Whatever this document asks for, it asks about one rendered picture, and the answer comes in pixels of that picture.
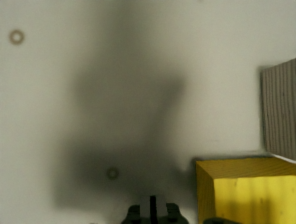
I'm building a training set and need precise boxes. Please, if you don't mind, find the white wood-grain cube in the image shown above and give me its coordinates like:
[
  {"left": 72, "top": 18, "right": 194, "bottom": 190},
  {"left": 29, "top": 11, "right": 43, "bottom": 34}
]
[{"left": 261, "top": 58, "right": 296, "bottom": 161}]

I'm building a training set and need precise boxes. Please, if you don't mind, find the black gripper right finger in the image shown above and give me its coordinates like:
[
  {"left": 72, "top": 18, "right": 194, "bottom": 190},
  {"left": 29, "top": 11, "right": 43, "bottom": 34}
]
[{"left": 153, "top": 195, "right": 242, "bottom": 224}]

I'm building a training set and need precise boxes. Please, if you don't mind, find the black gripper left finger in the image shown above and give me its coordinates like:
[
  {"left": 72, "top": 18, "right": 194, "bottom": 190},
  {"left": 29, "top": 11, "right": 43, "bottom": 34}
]
[{"left": 121, "top": 196, "right": 154, "bottom": 224}]

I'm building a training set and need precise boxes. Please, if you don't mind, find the yellow cube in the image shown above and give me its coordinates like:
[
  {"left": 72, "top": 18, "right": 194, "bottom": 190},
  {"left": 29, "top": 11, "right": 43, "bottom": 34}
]
[{"left": 196, "top": 157, "right": 296, "bottom": 224}]

